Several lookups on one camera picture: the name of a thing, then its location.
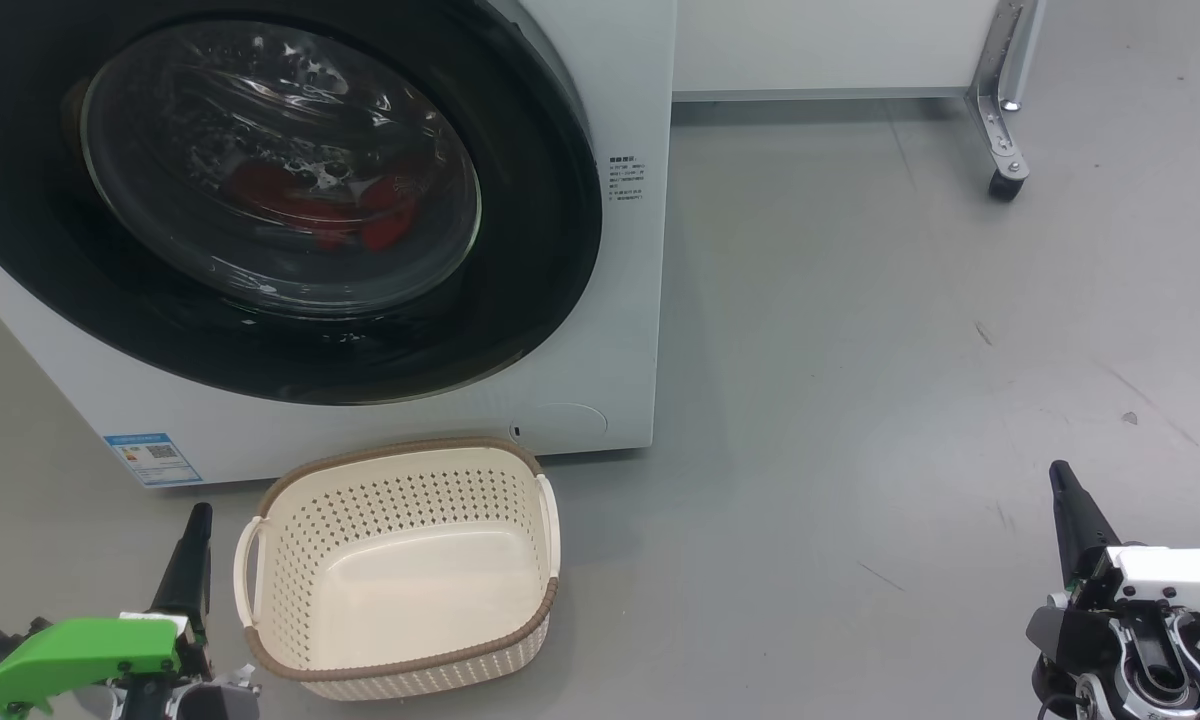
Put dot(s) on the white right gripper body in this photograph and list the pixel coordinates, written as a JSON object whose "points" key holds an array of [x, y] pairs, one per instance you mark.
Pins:
{"points": [[1175, 580]]}

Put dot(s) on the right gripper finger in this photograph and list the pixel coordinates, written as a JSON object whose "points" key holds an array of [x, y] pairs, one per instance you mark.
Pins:
{"points": [[1078, 520]]}

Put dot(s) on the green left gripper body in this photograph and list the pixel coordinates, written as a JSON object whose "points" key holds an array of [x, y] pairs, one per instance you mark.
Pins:
{"points": [[70, 655]]}

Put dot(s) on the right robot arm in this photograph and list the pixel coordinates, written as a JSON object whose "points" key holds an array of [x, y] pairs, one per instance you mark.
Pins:
{"points": [[1155, 685]]}

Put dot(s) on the black-rimmed glass washer door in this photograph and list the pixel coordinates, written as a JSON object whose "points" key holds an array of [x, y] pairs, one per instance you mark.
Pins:
{"points": [[540, 300]]}

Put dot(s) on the blue energy label sticker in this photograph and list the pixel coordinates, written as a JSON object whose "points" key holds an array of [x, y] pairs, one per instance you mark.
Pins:
{"points": [[155, 458]]}

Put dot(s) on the black caster wheel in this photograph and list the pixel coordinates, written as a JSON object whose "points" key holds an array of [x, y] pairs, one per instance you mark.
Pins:
{"points": [[1006, 186]]}

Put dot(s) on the white partition panel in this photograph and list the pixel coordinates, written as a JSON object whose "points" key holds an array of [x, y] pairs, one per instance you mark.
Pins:
{"points": [[820, 40]]}

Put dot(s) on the red basketball jersey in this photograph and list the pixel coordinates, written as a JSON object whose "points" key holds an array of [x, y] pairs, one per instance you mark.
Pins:
{"points": [[380, 225]]}

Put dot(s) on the small printed text label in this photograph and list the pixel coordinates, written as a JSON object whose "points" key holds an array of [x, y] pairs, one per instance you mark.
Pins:
{"points": [[626, 178]]}

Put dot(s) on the silver metal partition leg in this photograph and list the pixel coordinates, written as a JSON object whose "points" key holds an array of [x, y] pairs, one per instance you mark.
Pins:
{"points": [[1000, 90]]}

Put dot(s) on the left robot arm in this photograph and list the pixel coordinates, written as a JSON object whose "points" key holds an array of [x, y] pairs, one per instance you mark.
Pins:
{"points": [[225, 705]]}

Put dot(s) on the cream perforated laundry basket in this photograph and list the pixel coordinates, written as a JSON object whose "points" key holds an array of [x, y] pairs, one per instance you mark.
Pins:
{"points": [[410, 580]]}

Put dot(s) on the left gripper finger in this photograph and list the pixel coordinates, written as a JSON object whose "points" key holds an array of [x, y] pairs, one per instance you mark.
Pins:
{"points": [[185, 570]]}

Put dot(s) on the white front-load washing machine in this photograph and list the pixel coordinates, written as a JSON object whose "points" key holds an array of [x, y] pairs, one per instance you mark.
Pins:
{"points": [[620, 350]]}

